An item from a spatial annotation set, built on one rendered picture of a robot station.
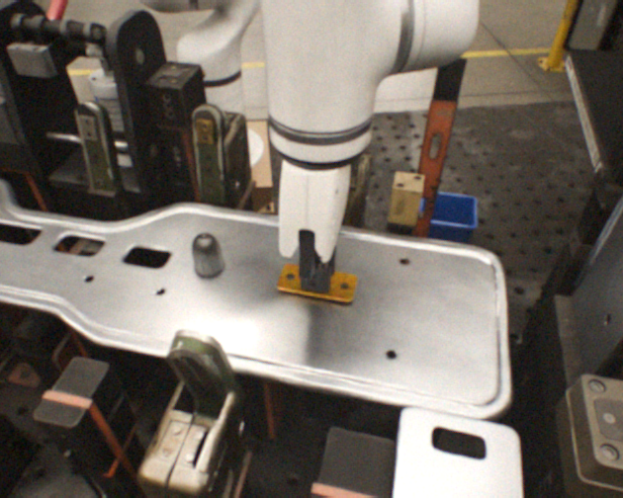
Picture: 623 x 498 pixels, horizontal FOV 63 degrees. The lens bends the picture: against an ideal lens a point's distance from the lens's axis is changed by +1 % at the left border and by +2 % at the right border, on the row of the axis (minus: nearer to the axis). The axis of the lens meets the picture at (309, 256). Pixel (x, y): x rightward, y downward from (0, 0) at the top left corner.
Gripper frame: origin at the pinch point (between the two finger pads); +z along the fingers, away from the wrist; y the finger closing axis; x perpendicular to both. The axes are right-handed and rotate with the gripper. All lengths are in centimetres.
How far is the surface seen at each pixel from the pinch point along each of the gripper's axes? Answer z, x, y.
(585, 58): 0, 35, -60
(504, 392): 3.3, 19.4, 8.5
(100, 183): 2.6, -32.3, -11.0
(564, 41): 85, 86, -298
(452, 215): 29, 18, -48
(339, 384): 3.3, 4.6, 11.3
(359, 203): 1.2, 2.4, -13.2
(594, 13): 63, 92, -280
